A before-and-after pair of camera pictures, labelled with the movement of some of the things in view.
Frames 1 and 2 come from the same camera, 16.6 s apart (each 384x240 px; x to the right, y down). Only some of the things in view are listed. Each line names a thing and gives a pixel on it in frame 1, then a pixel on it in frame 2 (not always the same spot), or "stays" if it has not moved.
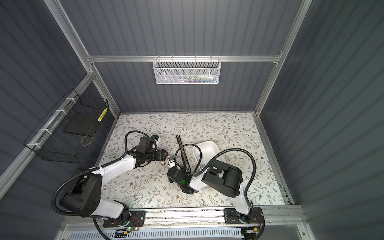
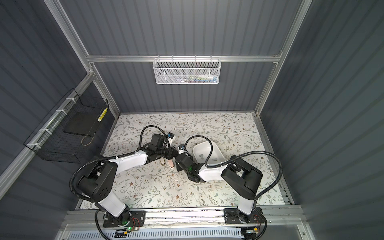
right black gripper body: x=171 y=180 to x=178 y=167
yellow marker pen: x=101 y=116 stays
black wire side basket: x=66 y=133 stays
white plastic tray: x=210 y=149 stays
